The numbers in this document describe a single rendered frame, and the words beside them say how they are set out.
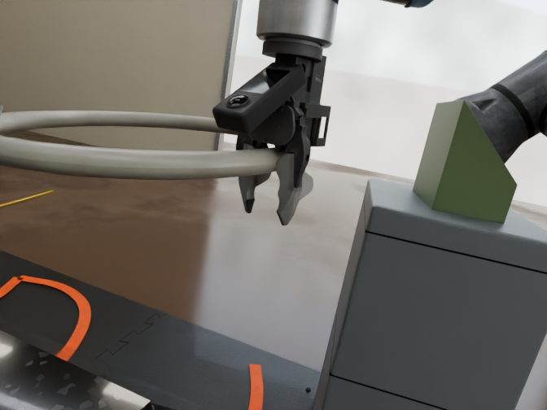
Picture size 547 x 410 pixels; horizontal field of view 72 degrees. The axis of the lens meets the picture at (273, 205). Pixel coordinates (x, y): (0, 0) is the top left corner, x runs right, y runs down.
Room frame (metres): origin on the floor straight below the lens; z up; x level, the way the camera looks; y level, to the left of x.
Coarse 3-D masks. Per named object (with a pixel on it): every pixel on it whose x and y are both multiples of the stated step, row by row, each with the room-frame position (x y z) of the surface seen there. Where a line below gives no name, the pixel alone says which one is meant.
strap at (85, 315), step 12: (24, 276) 1.61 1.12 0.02; (12, 288) 1.49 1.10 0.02; (60, 288) 1.56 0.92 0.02; (72, 288) 1.58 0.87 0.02; (84, 300) 1.50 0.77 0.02; (84, 312) 1.41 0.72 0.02; (84, 324) 1.33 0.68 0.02; (72, 336) 1.25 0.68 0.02; (84, 336) 1.26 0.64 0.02; (252, 372) 1.23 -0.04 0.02; (252, 384) 1.16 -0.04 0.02; (252, 396) 1.11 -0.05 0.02; (252, 408) 1.05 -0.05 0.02
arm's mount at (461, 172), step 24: (432, 120) 1.03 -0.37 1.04; (456, 120) 0.84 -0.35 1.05; (432, 144) 0.97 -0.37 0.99; (456, 144) 0.83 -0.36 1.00; (480, 144) 0.82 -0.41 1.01; (432, 168) 0.91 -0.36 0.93; (456, 168) 0.82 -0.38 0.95; (480, 168) 0.82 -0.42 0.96; (504, 168) 0.81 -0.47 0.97; (432, 192) 0.86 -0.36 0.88; (456, 192) 0.82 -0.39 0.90; (480, 192) 0.82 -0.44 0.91; (504, 192) 0.81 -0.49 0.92; (480, 216) 0.82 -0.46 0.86; (504, 216) 0.81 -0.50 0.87
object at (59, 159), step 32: (0, 128) 0.54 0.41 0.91; (32, 128) 0.62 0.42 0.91; (192, 128) 0.81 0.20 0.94; (0, 160) 0.36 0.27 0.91; (32, 160) 0.35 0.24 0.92; (64, 160) 0.35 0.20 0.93; (96, 160) 0.35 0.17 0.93; (128, 160) 0.35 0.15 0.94; (160, 160) 0.36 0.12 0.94; (192, 160) 0.38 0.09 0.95; (224, 160) 0.39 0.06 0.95; (256, 160) 0.42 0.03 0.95
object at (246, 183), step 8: (248, 144) 0.48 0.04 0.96; (248, 176) 0.47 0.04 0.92; (256, 176) 0.48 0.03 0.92; (264, 176) 0.51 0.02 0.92; (240, 184) 0.48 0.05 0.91; (248, 184) 0.47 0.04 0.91; (256, 184) 0.48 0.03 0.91; (248, 192) 0.47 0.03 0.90; (248, 200) 0.47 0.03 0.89; (248, 208) 0.48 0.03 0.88
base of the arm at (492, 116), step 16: (464, 96) 0.93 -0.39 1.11; (480, 96) 0.89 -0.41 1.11; (496, 96) 0.88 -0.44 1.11; (512, 96) 0.86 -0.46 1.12; (480, 112) 0.85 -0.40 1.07; (496, 112) 0.85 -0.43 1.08; (512, 112) 0.85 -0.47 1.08; (496, 128) 0.83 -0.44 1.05; (512, 128) 0.84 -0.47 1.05; (528, 128) 0.85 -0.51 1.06; (496, 144) 0.83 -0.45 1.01; (512, 144) 0.85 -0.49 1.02
